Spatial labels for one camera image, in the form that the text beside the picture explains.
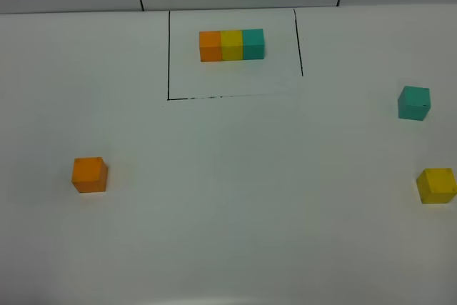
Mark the orange template block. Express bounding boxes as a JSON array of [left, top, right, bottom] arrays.
[[199, 31, 222, 62]]

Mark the teal template block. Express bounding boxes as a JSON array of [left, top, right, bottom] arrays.
[[242, 29, 265, 60]]

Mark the yellow template block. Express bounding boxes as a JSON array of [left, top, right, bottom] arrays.
[[221, 30, 243, 61]]

